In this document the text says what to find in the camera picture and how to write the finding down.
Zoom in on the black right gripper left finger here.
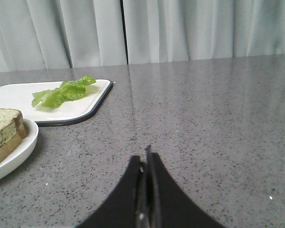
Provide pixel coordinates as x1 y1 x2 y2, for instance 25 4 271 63
77 156 147 228

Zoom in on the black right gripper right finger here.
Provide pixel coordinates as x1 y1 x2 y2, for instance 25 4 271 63
145 145 223 228

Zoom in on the green lettuce leaf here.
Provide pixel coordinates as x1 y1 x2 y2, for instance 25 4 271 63
31 76 96 108

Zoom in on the bread slice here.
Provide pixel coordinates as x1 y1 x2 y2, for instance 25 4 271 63
0 108 27 147
0 124 28 162

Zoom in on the white round plate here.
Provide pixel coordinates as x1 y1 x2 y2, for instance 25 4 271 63
0 119 38 179

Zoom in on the white cutting board dark rim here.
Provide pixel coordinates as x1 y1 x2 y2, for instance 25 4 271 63
0 79 113 126

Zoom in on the grey curtain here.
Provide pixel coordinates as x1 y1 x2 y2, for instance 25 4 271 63
0 0 285 72

